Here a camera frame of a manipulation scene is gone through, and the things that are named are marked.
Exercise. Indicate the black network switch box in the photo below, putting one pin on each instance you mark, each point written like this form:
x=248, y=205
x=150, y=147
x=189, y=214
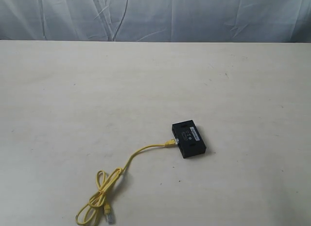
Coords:
x=188, y=139

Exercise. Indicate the white backdrop curtain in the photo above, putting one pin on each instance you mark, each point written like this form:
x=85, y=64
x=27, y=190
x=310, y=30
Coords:
x=157, y=20

